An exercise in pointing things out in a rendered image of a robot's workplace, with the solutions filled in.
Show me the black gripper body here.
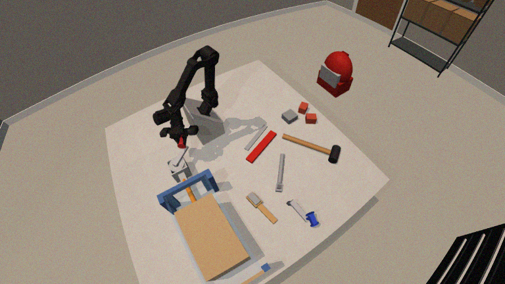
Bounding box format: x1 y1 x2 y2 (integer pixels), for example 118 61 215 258
159 117 199 137

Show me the black-headed mallet with wooden handle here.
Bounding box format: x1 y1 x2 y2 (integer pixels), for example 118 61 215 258
282 134 341 164

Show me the small red block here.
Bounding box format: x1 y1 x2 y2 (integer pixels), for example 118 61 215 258
298 102 308 114
305 113 317 124

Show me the red flat bar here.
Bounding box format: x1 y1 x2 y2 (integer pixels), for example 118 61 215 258
246 130 277 163

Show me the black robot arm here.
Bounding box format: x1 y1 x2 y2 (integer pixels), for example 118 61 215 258
153 45 219 139

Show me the dark blue rectangular frame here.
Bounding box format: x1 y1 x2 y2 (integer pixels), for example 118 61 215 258
157 168 210 199

